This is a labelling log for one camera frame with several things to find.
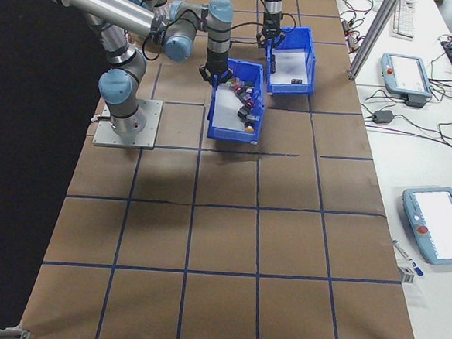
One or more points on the blue capacitor storage bin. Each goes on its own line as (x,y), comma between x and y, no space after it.
(290,89)

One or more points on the blue push button storage bin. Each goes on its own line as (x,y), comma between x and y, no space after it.
(232,136)

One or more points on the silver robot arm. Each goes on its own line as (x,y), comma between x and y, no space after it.
(272,6)
(105,6)

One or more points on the small black box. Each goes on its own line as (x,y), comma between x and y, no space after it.
(416,100)

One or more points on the small grey white box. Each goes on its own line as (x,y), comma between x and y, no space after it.
(406,276)

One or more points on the black cylindrical capacitor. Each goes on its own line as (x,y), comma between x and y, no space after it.
(296,81)
(274,60)

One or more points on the brown cylindrical capacitor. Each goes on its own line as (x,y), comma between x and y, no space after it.
(273,69)

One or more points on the small parts in bins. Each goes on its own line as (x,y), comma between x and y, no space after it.
(226,111)

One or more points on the white foam bin liner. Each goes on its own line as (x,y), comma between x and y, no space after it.
(291,75)

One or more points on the black power adapter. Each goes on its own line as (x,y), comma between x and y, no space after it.
(383,116)

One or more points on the white keyboard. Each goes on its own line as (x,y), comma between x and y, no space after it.
(404,17)

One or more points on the grey blue teach pendant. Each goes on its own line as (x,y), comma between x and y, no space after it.
(439,227)
(405,73)

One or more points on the white desk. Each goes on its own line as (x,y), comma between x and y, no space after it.
(397,166)

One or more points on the white marker blue cap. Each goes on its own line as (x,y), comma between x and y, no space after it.
(408,256)

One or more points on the black red contact switch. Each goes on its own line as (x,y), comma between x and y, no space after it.
(243,99)

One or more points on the black push button switch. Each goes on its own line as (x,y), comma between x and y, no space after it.
(244,111)

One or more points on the yellow push button switch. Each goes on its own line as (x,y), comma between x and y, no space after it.
(249,129)

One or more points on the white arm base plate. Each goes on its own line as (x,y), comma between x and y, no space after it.
(147,133)

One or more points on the slanted aluminium post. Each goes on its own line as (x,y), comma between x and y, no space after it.
(372,36)

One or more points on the black frame cover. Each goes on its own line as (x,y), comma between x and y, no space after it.
(17,162)

